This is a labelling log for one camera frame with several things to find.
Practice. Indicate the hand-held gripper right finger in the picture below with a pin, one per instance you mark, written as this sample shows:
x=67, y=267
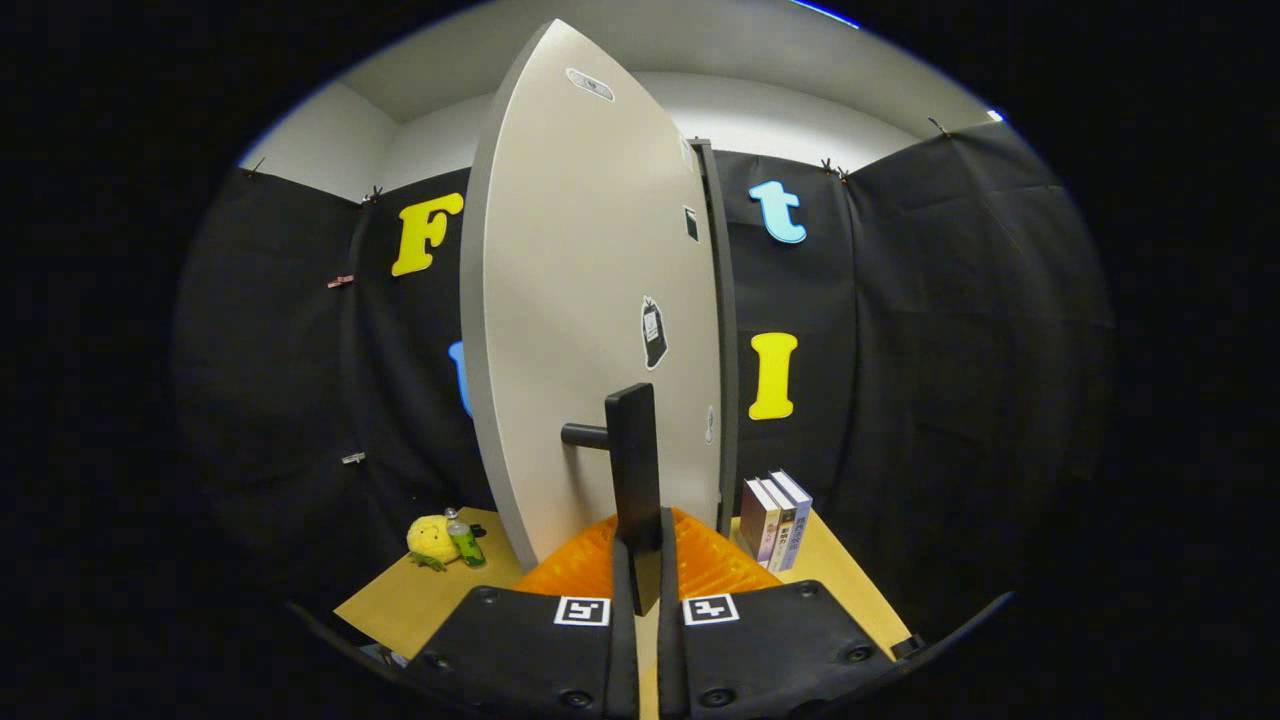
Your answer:
x=668, y=660

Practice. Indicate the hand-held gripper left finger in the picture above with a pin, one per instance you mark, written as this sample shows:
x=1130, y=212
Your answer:
x=625, y=650

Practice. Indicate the beige shoe cabinet door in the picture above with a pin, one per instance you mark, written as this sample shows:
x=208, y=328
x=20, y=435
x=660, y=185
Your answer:
x=570, y=300

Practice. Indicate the brown spine book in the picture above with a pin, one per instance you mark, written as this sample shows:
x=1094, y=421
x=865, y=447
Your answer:
x=757, y=522

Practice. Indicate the tan spine book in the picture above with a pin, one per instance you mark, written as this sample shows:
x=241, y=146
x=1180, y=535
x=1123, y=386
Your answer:
x=783, y=530

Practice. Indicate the green bottle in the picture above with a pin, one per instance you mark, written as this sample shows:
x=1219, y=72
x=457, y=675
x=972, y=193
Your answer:
x=465, y=545

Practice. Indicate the blue spine book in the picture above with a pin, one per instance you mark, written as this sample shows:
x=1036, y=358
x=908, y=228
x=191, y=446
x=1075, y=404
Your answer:
x=799, y=515

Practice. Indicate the yellow plush toy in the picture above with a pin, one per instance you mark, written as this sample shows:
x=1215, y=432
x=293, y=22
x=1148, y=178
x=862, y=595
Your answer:
x=430, y=540

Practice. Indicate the black backdrop cloth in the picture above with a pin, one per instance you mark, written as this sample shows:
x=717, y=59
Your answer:
x=960, y=380

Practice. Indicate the copper clip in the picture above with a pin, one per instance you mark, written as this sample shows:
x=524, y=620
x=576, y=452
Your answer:
x=340, y=281

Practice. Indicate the black clip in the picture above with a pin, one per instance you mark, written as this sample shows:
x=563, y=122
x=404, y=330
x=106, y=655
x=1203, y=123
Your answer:
x=938, y=126
x=372, y=193
x=832, y=169

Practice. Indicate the long ceiling light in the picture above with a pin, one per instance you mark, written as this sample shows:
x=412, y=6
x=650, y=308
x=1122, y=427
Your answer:
x=825, y=12

